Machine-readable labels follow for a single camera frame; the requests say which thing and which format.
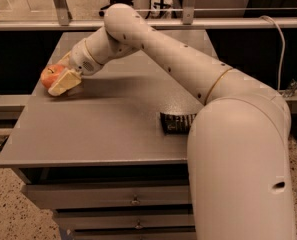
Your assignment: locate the top grey drawer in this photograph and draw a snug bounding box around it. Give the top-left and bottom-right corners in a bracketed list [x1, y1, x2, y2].
[22, 181, 191, 210]

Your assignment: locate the bottom grey drawer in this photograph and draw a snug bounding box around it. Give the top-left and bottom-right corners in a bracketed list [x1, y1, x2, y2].
[72, 227, 197, 240]

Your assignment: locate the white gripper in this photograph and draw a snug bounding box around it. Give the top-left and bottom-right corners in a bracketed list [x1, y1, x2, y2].
[48, 39, 103, 96]

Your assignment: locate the metal railing frame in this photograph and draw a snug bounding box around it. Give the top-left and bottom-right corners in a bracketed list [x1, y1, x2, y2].
[0, 0, 297, 31]

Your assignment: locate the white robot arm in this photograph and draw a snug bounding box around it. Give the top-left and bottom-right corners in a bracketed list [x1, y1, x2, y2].
[41, 4, 296, 240]

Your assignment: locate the black snack bar wrapper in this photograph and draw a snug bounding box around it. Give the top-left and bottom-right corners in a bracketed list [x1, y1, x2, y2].
[160, 113, 196, 135]

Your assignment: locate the middle grey drawer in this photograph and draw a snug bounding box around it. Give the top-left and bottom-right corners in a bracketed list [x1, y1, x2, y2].
[54, 207, 195, 230]

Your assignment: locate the red apple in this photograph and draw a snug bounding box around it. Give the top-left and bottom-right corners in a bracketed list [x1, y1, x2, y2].
[40, 64, 64, 89]

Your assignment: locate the grey drawer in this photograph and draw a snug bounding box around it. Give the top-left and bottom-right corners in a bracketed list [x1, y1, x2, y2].
[72, 227, 197, 240]
[22, 181, 191, 210]
[54, 207, 195, 230]

